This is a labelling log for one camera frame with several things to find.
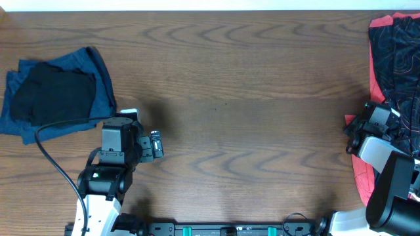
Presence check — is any black patterned jersey shirt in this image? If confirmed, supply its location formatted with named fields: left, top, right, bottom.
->
left=369, top=16, right=419, bottom=155

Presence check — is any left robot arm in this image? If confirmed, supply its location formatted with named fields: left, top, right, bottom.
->
left=65, top=113, right=164, bottom=235

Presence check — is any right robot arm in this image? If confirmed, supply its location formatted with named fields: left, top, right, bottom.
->
left=324, top=102, right=419, bottom=235

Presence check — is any red t-shirt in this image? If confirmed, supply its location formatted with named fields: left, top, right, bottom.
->
left=351, top=12, right=419, bottom=206

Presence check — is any folded black garment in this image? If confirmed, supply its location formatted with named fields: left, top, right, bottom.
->
left=10, top=63, right=96, bottom=126

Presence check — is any folded blue garment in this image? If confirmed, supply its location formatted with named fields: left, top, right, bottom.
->
left=1, top=47, right=117, bottom=145

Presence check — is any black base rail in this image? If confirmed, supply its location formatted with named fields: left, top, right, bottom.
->
left=64, top=221, right=329, bottom=236

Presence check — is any small black base cable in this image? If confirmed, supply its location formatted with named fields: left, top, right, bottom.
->
left=280, top=212, right=312, bottom=236

